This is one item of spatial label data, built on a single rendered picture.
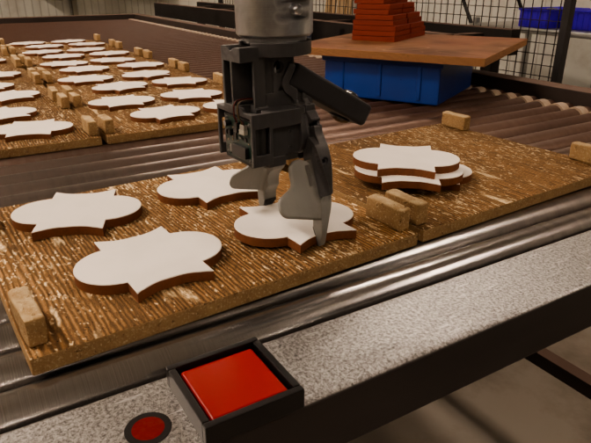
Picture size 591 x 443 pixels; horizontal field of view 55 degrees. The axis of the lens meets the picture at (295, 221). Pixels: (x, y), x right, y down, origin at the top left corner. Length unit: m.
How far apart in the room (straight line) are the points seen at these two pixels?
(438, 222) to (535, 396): 1.36
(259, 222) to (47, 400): 0.29
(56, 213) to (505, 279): 0.50
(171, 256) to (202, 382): 0.18
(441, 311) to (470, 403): 1.37
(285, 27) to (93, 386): 0.35
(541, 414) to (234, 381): 1.57
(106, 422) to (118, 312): 0.11
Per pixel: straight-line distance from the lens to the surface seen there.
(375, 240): 0.63
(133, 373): 0.48
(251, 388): 0.43
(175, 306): 0.51
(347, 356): 0.48
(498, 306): 0.58
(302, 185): 0.58
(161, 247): 0.60
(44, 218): 0.71
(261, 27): 0.55
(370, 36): 1.64
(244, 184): 0.66
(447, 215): 0.71
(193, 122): 1.16
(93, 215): 0.70
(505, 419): 1.89
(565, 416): 1.97
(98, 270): 0.57
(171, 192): 0.75
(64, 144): 1.09
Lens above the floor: 1.20
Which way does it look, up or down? 23 degrees down
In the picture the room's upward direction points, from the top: straight up
